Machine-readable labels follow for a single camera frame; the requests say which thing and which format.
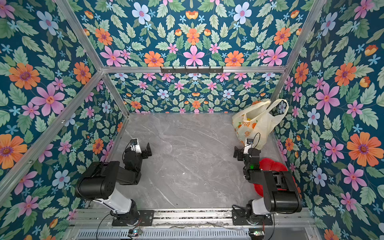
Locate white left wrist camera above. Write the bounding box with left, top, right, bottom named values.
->
left=129, top=139, right=142, bottom=154

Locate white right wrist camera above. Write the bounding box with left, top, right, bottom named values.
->
left=243, top=139, right=254, bottom=155

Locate cream plastic bag orange print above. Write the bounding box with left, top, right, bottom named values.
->
left=232, top=99, right=289, bottom=150

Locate black hook rail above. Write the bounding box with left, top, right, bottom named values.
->
left=160, top=67, right=224, bottom=74

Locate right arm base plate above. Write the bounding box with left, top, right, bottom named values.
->
left=232, top=209, right=274, bottom=226

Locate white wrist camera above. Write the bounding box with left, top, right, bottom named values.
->
left=129, top=139, right=142, bottom=154
left=243, top=139, right=254, bottom=155

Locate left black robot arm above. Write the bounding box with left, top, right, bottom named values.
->
left=76, top=139, right=152, bottom=219

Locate red flower-shaped plate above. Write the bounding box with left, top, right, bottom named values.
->
left=250, top=158, right=299, bottom=199

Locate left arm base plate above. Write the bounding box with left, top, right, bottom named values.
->
left=112, top=210, right=155, bottom=227

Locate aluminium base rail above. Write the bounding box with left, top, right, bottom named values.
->
left=69, top=208, right=315, bottom=228

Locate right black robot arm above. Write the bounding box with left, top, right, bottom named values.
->
left=233, top=147, right=303, bottom=219

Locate white vented cable duct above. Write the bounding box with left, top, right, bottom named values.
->
left=75, top=229, right=251, bottom=240

